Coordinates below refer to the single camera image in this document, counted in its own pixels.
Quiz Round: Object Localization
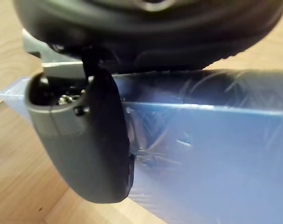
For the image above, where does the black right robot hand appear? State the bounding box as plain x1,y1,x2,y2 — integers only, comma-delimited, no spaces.
11,0,283,203

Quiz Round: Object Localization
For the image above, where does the blue plastic folder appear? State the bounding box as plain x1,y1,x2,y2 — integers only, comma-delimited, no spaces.
0,68,283,224

